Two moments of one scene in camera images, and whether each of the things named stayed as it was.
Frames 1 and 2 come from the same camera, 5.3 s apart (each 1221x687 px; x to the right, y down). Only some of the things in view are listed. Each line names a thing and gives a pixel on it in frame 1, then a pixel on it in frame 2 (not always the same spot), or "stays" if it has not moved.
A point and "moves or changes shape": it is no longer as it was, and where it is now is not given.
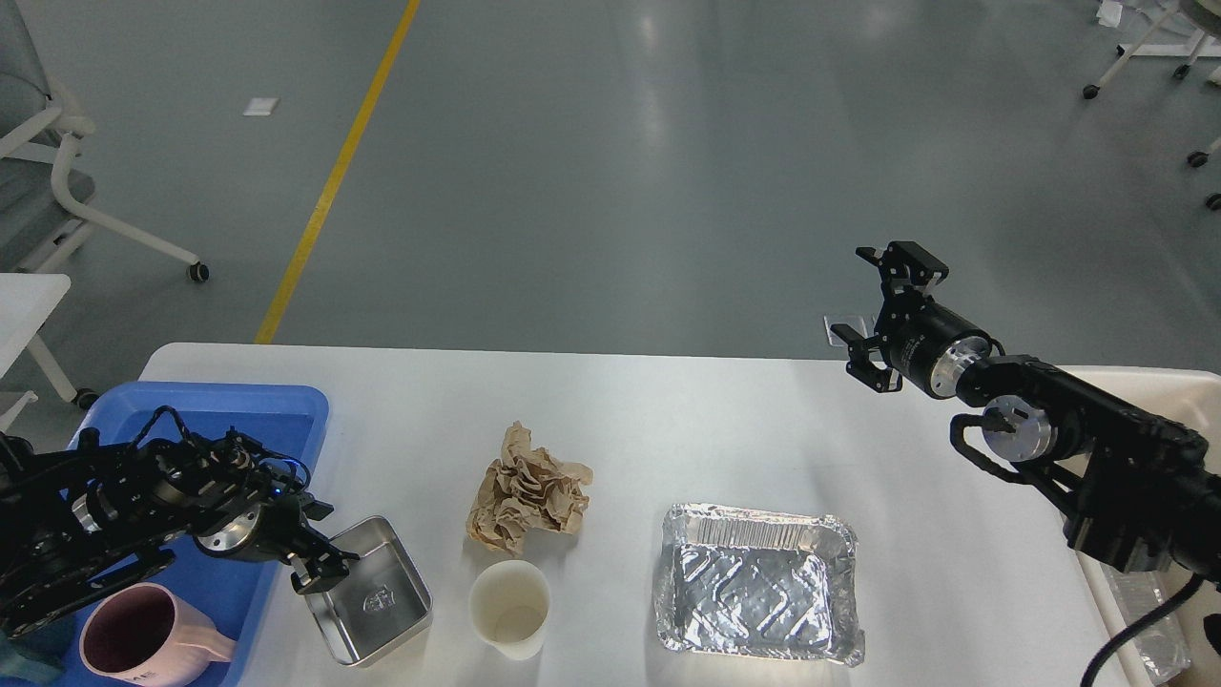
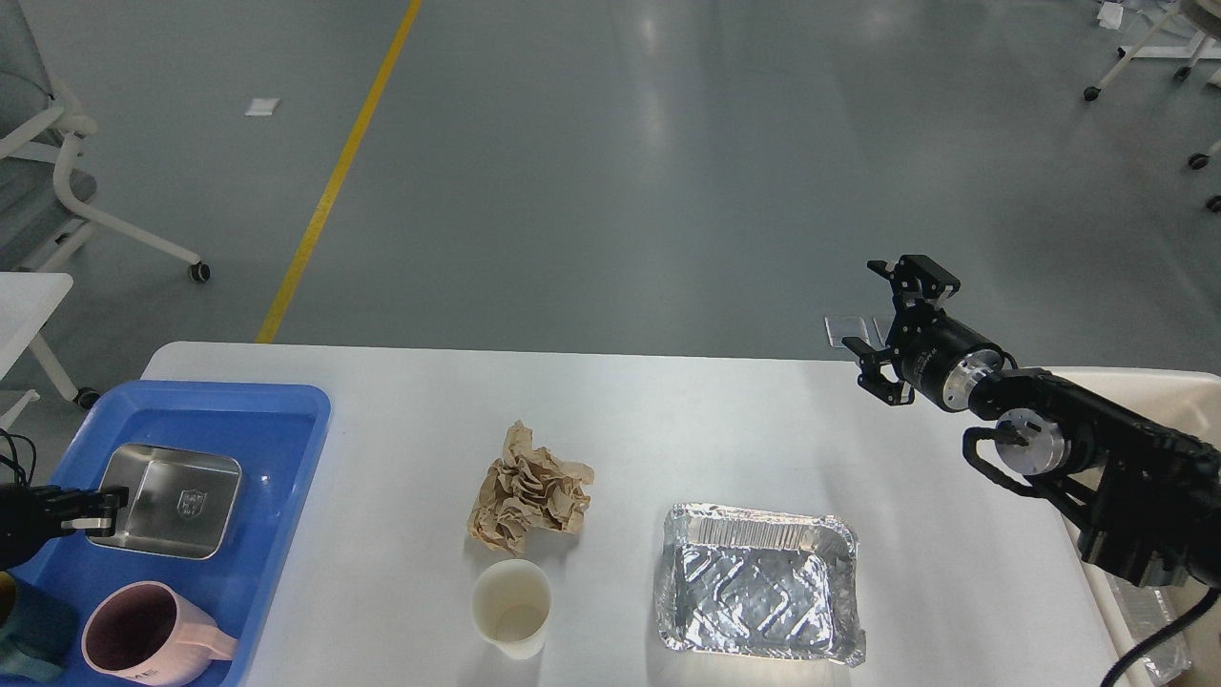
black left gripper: (271, 525) -> (31, 514)
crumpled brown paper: (527, 489) stays
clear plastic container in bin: (1136, 593) stays
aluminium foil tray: (733, 580) stays
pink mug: (145, 634) stays
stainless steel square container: (382, 601) moves or changes shape
